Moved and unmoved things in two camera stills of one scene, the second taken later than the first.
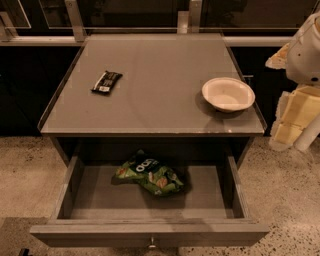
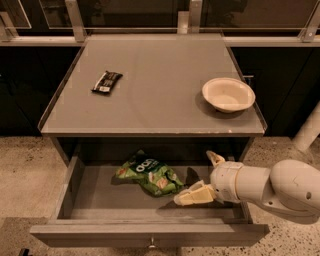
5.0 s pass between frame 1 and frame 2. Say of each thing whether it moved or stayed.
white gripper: moved
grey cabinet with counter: stayed
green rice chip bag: stayed
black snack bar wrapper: stayed
